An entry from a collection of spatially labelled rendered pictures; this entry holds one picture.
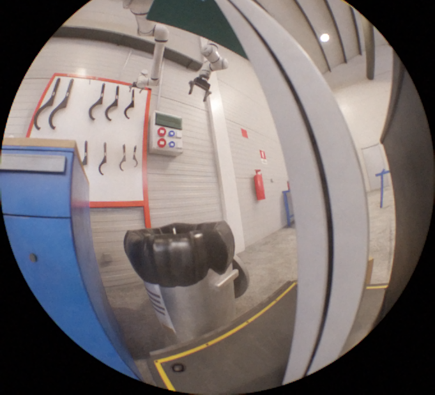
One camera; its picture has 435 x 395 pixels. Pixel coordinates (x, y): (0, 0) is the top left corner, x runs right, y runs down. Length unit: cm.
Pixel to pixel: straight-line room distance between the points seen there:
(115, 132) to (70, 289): 158
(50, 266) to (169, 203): 151
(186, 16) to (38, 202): 75
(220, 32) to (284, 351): 109
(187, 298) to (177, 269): 15
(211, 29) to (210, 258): 91
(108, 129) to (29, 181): 143
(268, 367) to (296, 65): 55
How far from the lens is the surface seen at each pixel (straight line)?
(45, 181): 46
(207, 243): 57
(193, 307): 68
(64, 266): 46
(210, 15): 71
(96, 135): 178
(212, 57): 115
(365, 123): 945
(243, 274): 101
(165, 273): 57
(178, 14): 70
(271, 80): 16
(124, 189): 161
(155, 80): 167
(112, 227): 161
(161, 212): 173
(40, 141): 51
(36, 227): 47
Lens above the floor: 74
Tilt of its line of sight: 11 degrees up
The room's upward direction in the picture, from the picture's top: 8 degrees counter-clockwise
